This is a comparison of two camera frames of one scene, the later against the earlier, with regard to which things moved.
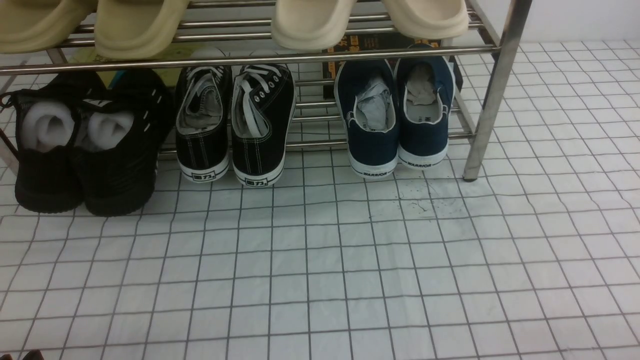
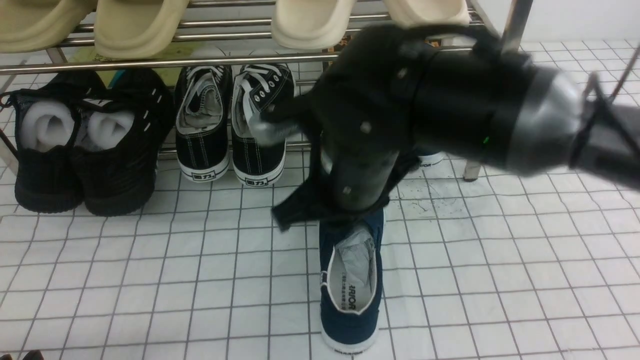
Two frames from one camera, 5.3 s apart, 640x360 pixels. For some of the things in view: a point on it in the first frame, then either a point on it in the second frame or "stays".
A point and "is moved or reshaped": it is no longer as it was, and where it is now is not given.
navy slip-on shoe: (366, 95) is moved or reshaped
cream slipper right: (428, 19) stays
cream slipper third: (311, 24) stays
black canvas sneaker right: (264, 104) stays
